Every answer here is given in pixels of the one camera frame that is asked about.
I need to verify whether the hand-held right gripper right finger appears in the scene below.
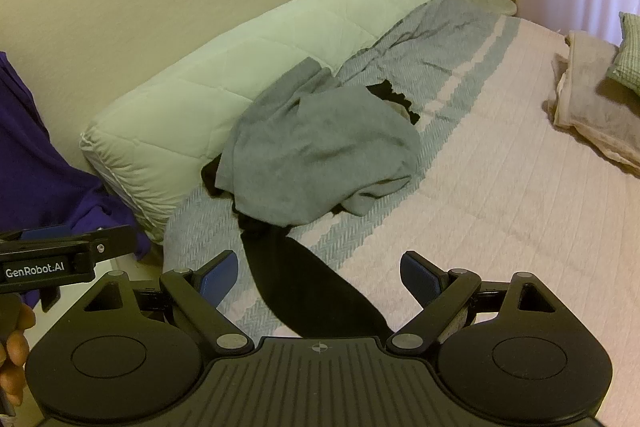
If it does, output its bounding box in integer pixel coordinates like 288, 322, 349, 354
386, 250, 560, 355

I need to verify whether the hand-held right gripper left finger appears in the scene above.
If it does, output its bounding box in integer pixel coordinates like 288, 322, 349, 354
80, 250, 255, 355

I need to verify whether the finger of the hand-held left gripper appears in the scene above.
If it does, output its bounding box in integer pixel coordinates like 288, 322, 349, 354
0, 226, 137, 267

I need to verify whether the grey sweater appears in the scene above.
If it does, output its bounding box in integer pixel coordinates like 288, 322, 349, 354
215, 57, 421, 228

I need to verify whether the person's left hand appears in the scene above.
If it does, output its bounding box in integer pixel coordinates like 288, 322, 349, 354
0, 302, 37, 400

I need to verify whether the pink bedspread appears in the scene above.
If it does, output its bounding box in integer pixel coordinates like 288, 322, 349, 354
220, 17, 640, 343

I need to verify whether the purple garment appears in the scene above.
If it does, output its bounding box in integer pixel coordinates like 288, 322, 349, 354
0, 52, 151, 308

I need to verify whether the white quilted pillow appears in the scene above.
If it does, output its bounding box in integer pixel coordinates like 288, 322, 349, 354
80, 0, 446, 245

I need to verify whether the grey herringbone blanket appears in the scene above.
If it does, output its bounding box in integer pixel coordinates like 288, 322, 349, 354
162, 0, 521, 338

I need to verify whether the folded beige blanket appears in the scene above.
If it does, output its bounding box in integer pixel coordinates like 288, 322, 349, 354
547, 31, 640, 180

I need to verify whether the green checkered pillow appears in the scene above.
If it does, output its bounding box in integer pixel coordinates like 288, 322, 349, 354
606, 12, 640, 95

